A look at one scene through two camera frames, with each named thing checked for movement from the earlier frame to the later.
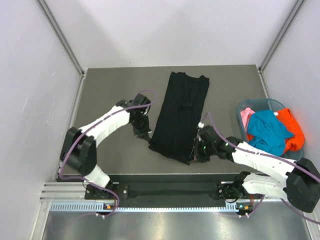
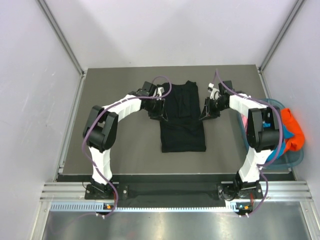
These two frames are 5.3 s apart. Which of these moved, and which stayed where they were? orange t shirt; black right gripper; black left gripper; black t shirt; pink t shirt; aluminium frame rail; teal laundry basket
Moved: black t shirt; black left gripper; black right gripper
Stayed: teal laundry basket; pink t shirt; orange t shirt; aluminium frame rail
